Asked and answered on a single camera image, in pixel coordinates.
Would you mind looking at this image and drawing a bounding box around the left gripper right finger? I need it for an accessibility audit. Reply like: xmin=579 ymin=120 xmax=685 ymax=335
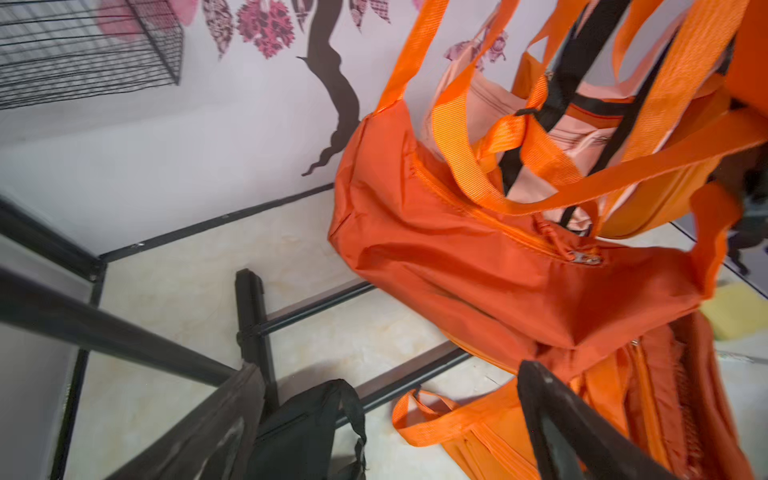
xmin=517 ymin=361 xmax=674 ymax=480

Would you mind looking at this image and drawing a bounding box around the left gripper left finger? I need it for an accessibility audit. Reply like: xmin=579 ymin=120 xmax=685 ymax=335
xmin=109 ymin=364 xmax=265 ymax=479

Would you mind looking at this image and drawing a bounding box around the dark orange backpack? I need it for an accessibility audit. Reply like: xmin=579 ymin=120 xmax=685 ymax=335
xmin=328 ymin=0 xmax=768 ymax=382

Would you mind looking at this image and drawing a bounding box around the salmon pink sling bag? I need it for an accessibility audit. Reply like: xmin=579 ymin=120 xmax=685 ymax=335
xmin=419 ymin=11 xmax=679 ymax=232

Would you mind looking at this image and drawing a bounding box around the black sling bag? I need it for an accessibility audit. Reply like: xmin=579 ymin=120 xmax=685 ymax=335
xmin=534 ymin=1 xmax=681 ymax=176

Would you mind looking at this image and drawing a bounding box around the yellow sponge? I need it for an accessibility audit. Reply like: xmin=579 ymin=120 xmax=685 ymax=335
xmin=700 ymin=283 xmax=767 ymax=341

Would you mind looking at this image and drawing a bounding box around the black clothes rack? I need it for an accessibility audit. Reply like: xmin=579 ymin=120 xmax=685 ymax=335
xmin=0 ymin=263 xmax=472 ymax=421

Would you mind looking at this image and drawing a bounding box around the black wire basket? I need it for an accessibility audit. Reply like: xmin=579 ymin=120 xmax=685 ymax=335
xmin=1 ymin=1 xmax=184 ymax=110

